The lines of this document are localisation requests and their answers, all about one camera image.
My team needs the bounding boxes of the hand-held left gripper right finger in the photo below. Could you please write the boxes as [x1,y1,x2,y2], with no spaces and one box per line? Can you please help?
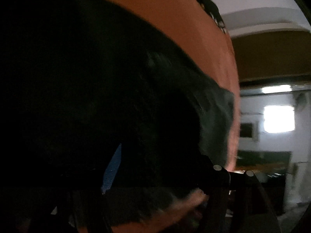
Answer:
[194,155,282,233]

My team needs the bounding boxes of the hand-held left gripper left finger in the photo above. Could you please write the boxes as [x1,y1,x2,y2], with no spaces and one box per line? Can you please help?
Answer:
[15,144,122,233]

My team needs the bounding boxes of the dark pants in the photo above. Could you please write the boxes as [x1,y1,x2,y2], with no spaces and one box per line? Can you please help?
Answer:
[0,0,235,226]

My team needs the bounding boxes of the bright window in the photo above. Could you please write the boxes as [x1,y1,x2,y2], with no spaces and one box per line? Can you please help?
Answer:
[264,105,295,133]

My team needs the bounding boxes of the brown wooden wardrobe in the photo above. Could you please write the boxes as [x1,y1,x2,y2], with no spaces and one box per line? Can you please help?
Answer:
[230,28,311,83]

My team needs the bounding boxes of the orange blanket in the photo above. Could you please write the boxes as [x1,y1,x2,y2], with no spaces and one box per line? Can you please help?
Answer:
[34,0,241,233]

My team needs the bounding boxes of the black printed garment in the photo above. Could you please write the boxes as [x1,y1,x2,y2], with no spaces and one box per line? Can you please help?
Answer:
[190,0,227,34]

